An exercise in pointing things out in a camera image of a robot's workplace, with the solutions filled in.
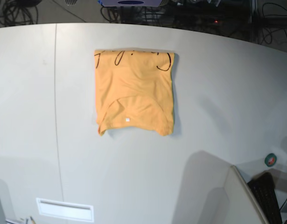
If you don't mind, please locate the white partition board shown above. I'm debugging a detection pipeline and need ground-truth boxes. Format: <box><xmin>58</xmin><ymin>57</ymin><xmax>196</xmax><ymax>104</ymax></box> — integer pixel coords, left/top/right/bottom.
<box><xmin>224</xmin><ymin>166</ymin><xmax>269</xmax><ymax>224</ymax></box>

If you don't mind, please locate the black keyboard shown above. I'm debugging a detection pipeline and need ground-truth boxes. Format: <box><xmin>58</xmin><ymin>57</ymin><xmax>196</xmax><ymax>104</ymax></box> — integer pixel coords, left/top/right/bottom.
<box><xmin>247</xmin><ymin>172</ymin><xmax>282</xmax><ymax>224</ymax></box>

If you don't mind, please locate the green tape roll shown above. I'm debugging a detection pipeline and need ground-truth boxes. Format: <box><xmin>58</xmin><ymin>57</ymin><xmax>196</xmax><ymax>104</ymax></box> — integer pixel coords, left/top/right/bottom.
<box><xmin>264</xmin><ymin>153</ymin><xmax>277</xmax><ymax>167</ymax></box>

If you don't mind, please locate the orange t-shirt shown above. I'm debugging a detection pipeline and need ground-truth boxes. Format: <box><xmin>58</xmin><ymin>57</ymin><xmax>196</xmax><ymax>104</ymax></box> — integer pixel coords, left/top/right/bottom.
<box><xmin>94</xmin><ymin>50</ymin><xmax>175</xmax><ymax>136</ymax></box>

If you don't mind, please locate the black power strip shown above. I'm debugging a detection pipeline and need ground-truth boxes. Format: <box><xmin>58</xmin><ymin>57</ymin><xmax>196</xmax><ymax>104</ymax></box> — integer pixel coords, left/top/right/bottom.
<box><xmin>200</xmin><ymin>17</ymin><xmax>225</xmax><ymax>26</ymax></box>

